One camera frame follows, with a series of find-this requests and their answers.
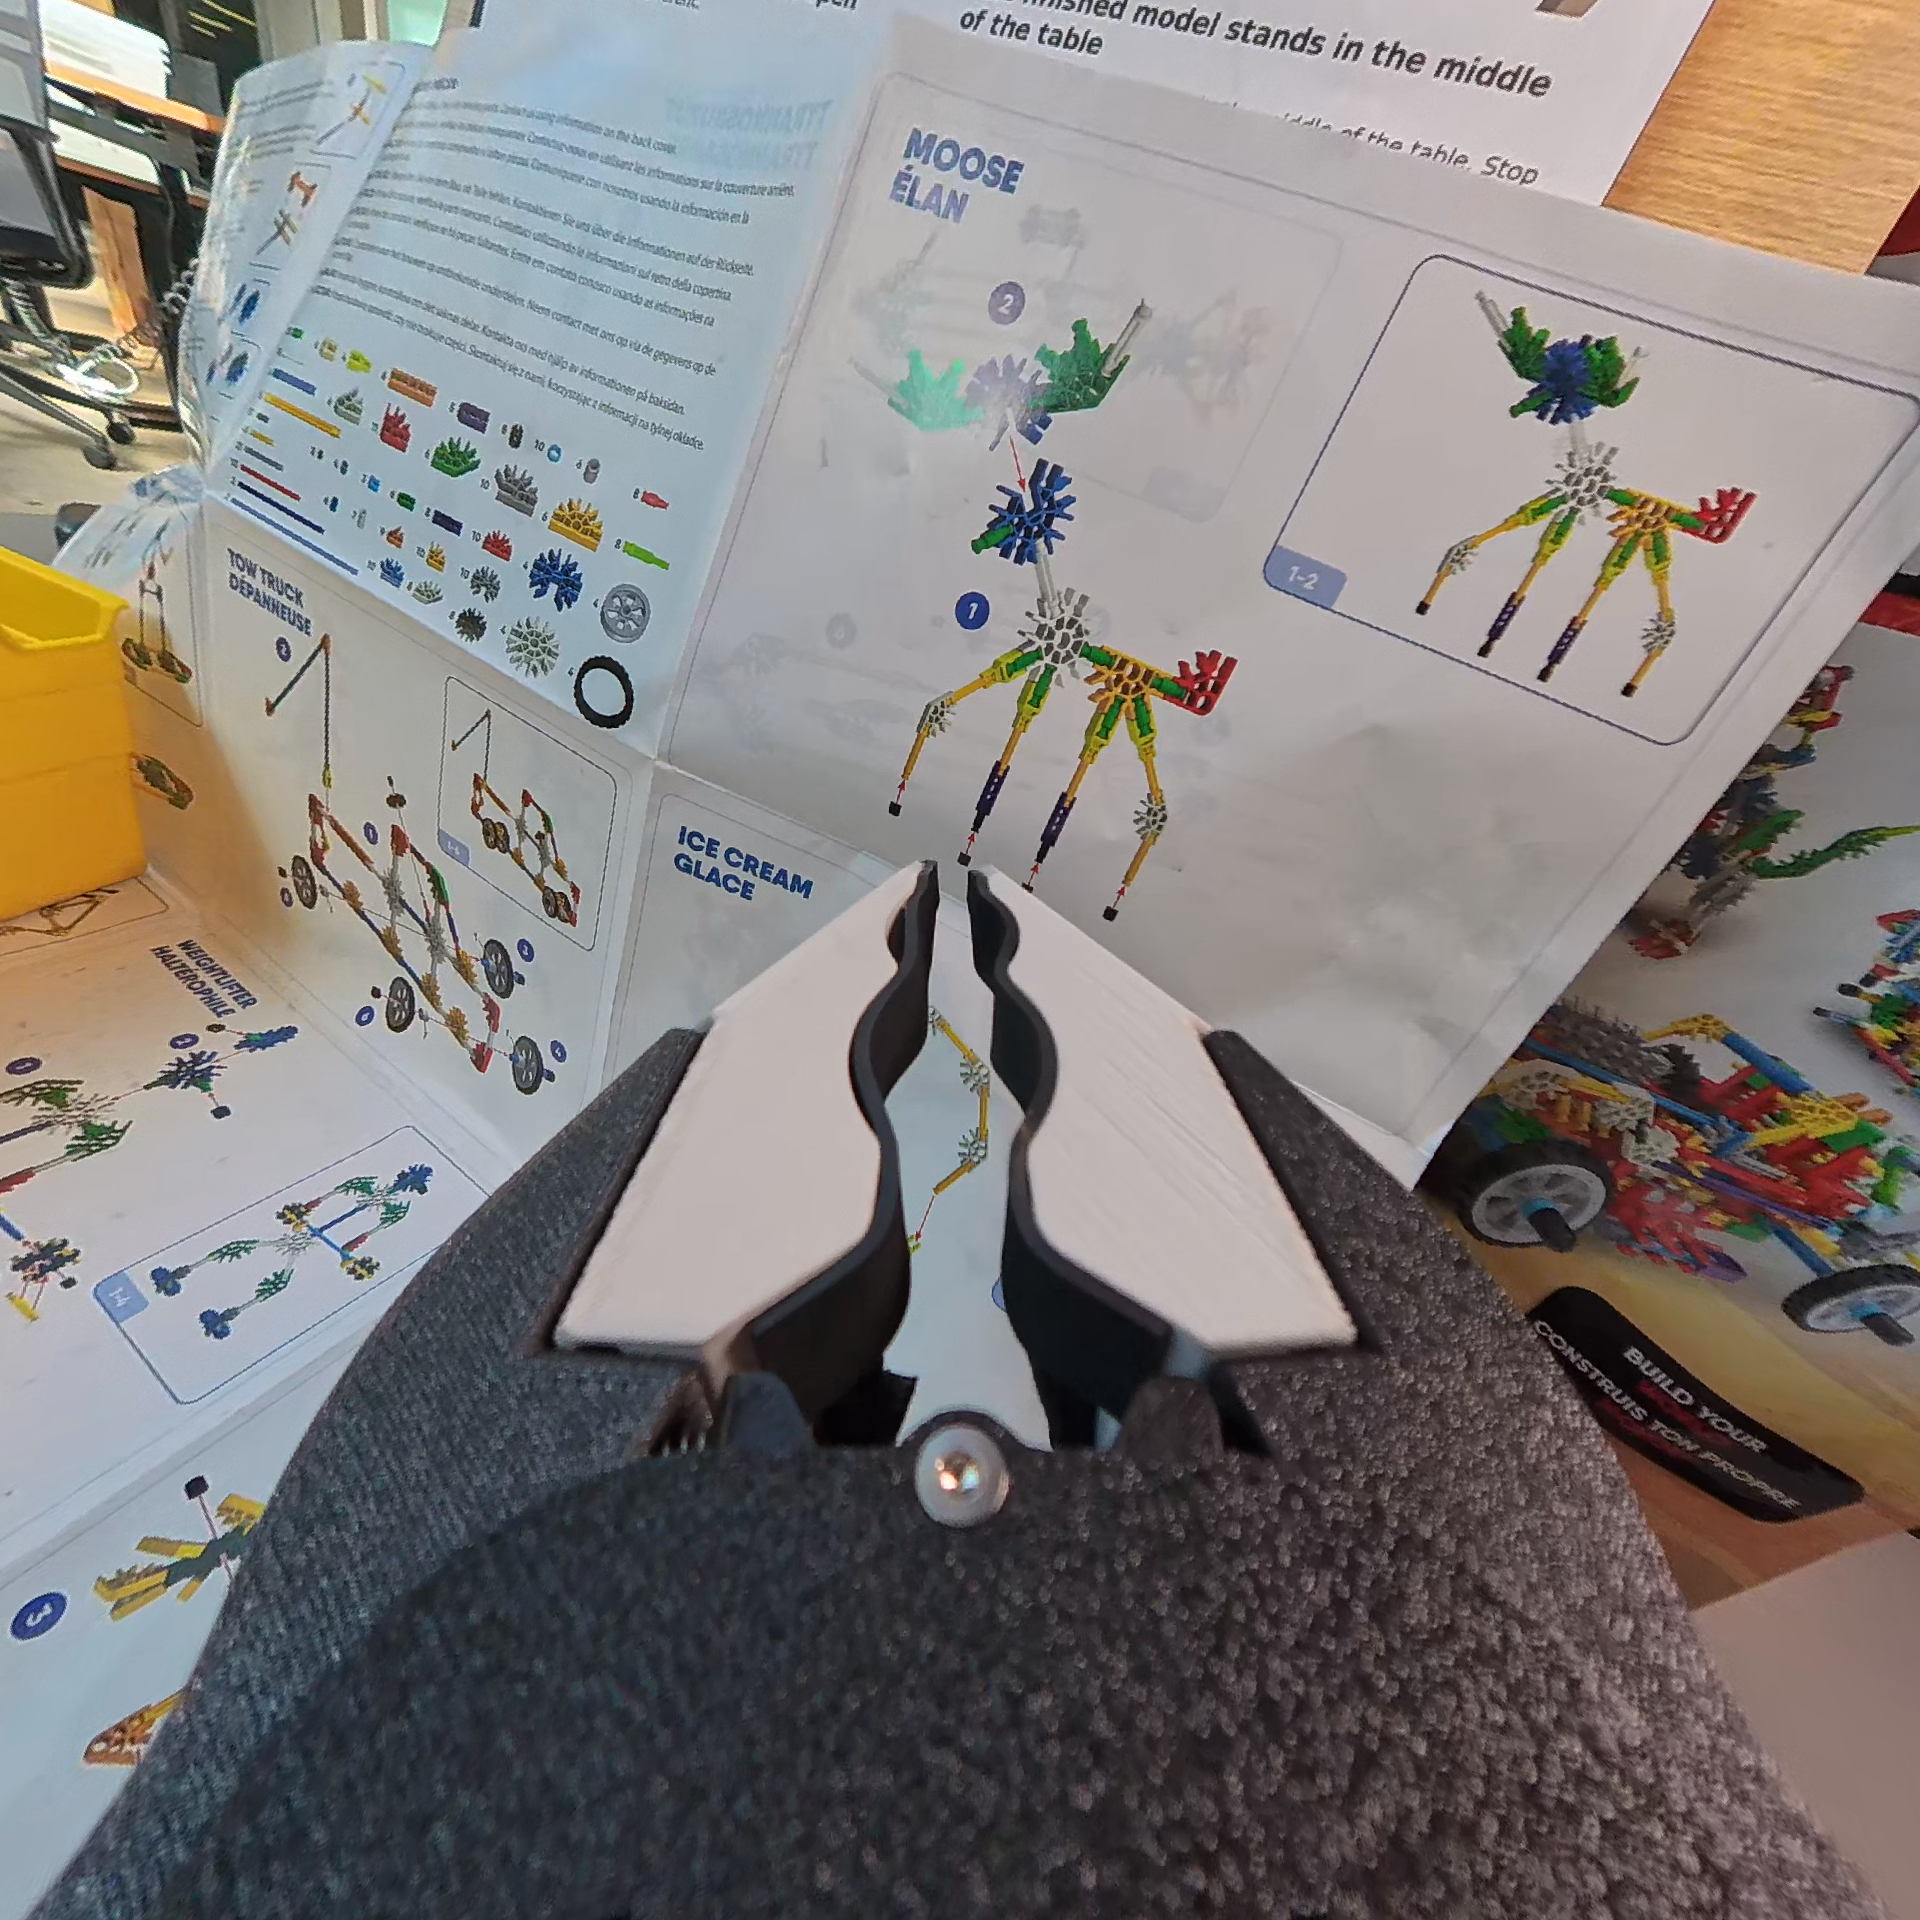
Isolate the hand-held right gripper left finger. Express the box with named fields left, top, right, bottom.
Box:
left=551, top=859, right=944, bottom=1448

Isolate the white folded instruction sheet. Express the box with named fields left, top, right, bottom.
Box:
left=0, top=14, right=1920, bottom=1914

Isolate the yellow plastic bin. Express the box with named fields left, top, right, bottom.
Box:
left=0, top=544, right=146, bottom=923

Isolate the wooden board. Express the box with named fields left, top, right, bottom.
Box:
left=1601, top=0, right=1920, bottom=278

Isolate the black office chair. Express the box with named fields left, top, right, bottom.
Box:
left=0, top=89, right=189, bottom=469

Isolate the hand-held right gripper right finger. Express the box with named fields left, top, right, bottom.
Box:
left=966, top=866, right=1362, bottom=1453

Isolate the construction toy set box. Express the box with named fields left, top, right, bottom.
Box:
left=1416, top=569, right=1920, bottom=1609

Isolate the white printed task sheet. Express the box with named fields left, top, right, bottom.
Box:
left=476, top=0, right=1717, bottom=203

